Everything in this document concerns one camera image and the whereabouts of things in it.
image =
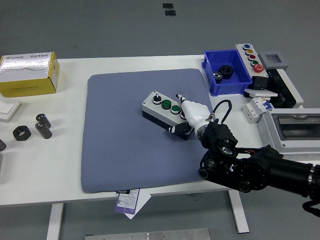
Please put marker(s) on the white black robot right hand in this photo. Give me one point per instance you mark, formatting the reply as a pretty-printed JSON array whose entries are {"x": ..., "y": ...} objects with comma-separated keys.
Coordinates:
[{"x": 193, "y": 112}]

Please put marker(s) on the grey four-button control box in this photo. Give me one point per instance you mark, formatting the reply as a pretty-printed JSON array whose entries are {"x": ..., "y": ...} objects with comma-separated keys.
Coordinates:
[{"x": 156, "y": 111}]

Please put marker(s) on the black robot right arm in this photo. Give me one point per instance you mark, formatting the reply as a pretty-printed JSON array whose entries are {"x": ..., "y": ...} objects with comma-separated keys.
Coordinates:
[{"x": 275, "y": 170}]

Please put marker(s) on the grey five-button control box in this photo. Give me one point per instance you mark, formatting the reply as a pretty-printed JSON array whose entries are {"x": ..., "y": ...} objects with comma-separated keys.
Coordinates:
[{"x": 251, "y": 56}]

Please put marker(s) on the small metal gear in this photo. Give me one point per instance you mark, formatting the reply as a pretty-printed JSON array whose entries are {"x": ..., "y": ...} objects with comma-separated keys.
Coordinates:
[{"x": 218, "y": 77}]

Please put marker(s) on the large black hex nut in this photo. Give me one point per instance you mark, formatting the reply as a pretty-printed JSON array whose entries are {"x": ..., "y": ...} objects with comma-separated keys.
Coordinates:
[
  {"x": 25, "y": 136},
  {"x": 226, "y": 72}
]

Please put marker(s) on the blue plastic bin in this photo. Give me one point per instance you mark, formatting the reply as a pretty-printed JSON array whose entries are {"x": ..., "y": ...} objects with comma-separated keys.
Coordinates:
[{"x": 237, "y": 75}]

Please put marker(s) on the white circuit breaker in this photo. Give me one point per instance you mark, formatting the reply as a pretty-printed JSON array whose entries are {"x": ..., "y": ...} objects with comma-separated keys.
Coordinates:
[{"x": 253, "y": 112}]

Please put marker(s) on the blue-grey fabric mat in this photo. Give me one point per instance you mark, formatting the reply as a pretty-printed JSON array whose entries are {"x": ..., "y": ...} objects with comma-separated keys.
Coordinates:
[{"x": 125, "y": 150}]

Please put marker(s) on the grey distribution box clear lid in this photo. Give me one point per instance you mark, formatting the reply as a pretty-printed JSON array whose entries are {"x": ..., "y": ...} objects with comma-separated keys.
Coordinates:
[{"x": 271, "y": 130}]

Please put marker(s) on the white card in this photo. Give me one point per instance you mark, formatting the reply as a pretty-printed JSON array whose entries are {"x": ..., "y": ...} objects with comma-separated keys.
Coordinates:
[{"x": 143, "y": 200}]

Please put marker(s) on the black floor socket plate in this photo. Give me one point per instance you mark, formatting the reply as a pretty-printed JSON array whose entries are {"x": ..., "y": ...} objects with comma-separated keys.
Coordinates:
[
  {"x": 168, "y": 6},
  {"x": 170, "y": 13}
]

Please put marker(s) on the white table leg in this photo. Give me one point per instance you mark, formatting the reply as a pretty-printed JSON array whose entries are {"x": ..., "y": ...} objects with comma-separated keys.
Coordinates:
[
  {"x": 238, "y": 212},
  {"x": 55, "y": 222}
]

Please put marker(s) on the purple white product tag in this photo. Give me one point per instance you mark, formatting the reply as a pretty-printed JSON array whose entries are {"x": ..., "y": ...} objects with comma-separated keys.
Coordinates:
[{"x": 126, "y": 202}]

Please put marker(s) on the black cylindrical capacitor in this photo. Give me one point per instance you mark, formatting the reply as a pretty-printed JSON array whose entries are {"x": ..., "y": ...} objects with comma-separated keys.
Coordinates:
[
  {"x": 42, "y": 118},
  {"x": 44, "y": 131}
]

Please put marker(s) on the yellow cardboard box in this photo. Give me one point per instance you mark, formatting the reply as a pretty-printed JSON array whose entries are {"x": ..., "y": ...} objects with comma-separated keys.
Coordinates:
[{"x": 25, "y": 82}]

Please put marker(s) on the white wall switch panel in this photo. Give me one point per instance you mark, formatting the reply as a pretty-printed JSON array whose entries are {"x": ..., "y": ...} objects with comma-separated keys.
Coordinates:
[{"x": 261, "y": 93}]

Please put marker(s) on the black and white rail device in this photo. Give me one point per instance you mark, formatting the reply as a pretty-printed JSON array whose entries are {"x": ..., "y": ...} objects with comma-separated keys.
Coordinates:
[{"x": 287, "y": 92}]

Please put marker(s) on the grey square frame box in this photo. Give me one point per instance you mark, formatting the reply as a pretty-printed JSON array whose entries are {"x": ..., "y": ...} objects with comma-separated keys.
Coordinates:
[{"x": 282, "y": 63}]

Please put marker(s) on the grey metal base plate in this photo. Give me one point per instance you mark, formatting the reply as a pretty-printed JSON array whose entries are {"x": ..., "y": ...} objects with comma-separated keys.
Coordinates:
[{"x": 150, "y": 236}]

